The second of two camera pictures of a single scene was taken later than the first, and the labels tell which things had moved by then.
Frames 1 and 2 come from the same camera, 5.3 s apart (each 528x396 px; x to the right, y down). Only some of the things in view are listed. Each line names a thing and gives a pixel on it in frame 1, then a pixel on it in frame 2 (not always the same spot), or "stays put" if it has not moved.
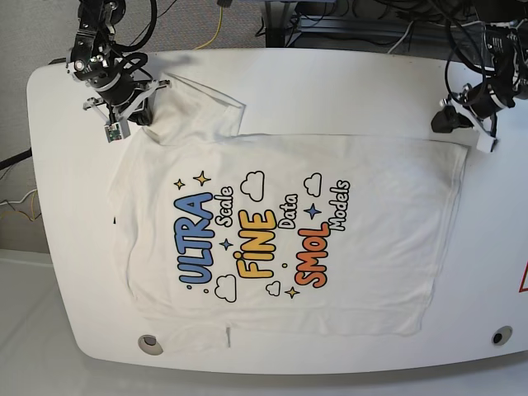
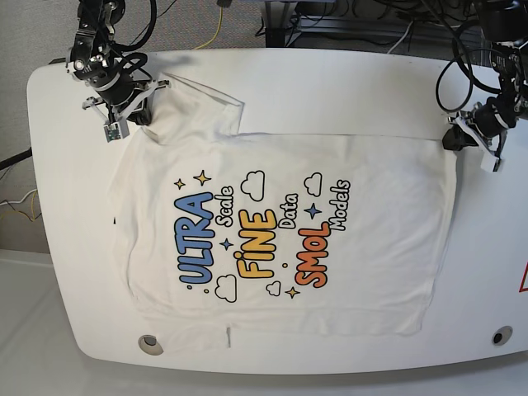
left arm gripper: (480, 103) → (476, 129)
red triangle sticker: (524, 282) stays put
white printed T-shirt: (226, 231) stays put
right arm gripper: (128, 99) stays put
